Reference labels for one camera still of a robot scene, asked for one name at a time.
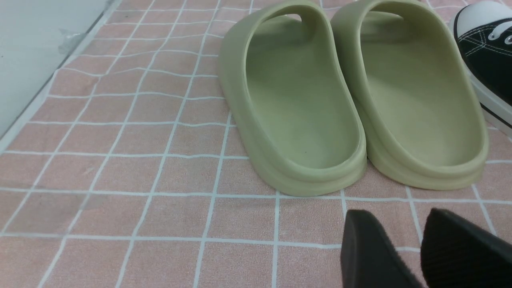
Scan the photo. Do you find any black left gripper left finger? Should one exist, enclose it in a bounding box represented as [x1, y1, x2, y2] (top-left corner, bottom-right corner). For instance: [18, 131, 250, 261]
[340, 209, 422, 288]

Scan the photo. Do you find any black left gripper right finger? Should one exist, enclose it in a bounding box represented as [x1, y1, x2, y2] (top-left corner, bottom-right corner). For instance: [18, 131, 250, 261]
[420, 208, 512, 288]

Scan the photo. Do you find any black canvas sneaker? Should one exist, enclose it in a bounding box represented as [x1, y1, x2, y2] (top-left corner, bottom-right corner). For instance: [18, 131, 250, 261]
[449, 0, 512, 136]

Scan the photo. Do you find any green right slide sandal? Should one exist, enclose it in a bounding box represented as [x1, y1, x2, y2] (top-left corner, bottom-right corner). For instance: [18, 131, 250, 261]
[330, 0, 489, 191]

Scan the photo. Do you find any green slide sandal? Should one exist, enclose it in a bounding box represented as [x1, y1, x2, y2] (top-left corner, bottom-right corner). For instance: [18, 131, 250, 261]
[330, 0, 489, 191]
[218, 0, 367, 197]

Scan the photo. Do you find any green left slide sandal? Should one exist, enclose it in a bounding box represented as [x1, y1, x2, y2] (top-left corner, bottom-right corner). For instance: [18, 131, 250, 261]
[218, 0, 367, 197]

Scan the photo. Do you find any pink grid floor mat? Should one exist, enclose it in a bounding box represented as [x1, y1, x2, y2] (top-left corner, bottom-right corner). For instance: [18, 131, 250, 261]
[0, 0, 512, 288]

